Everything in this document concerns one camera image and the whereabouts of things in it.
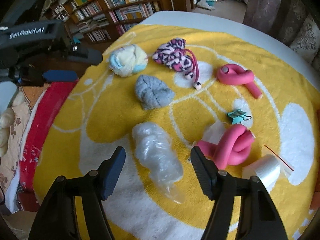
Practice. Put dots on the wooden bookshelf with books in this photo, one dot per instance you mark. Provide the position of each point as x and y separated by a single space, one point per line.
102 21

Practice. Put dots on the red floral cloth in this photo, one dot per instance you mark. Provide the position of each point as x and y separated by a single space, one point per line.
42 116

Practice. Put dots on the yellow white cartoon blanket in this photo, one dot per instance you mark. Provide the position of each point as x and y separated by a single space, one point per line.
102 110

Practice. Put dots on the white tape roll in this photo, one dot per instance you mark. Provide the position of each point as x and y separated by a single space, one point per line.
268 168

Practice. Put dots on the grey knotted sock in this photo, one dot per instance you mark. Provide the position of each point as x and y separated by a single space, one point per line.
152 92

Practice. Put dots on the patterned curtain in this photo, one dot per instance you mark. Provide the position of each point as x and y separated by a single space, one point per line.
289 22

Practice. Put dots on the pink leopard fuzzy sock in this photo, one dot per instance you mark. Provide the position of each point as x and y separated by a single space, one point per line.
177 57

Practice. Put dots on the pink foam curler knot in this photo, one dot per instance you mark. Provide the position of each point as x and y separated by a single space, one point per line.
233 74

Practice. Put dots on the teal binder clip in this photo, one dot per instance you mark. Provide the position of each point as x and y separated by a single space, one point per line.
238 116

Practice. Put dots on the clear plastic bag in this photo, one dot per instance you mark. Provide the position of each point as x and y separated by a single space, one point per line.
154 152

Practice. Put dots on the pastel sock ball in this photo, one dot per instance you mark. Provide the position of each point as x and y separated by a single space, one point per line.
128 60

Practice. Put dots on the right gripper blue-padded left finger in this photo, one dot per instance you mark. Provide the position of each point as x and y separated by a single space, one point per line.
110 171

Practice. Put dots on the gloved left hand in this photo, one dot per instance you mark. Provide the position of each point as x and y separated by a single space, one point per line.
7 119

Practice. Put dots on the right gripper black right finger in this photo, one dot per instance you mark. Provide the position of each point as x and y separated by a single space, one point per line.
206 172

